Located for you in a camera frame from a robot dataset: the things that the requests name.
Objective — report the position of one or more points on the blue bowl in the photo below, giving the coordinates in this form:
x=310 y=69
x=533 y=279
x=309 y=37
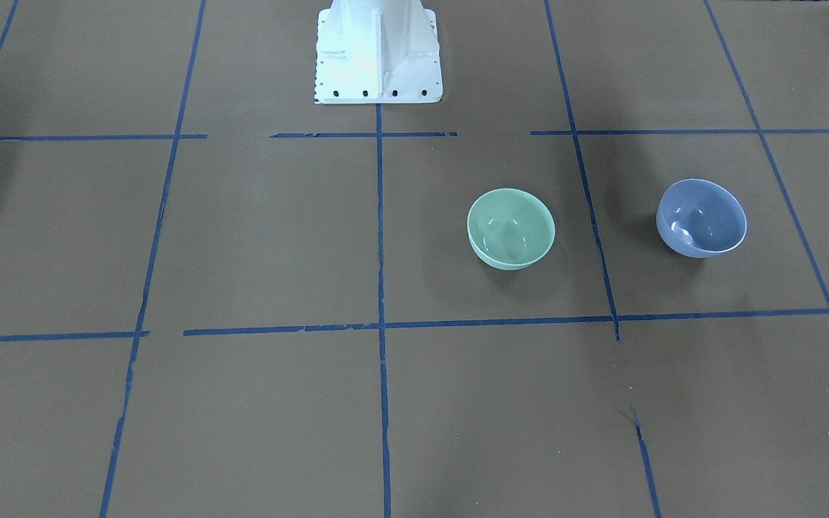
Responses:
x=699 y=219

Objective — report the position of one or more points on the green bowl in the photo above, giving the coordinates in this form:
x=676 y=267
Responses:
x=510 y=229

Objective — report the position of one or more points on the white pedestal column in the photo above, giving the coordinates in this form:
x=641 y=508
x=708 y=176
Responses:
x=377 y=52

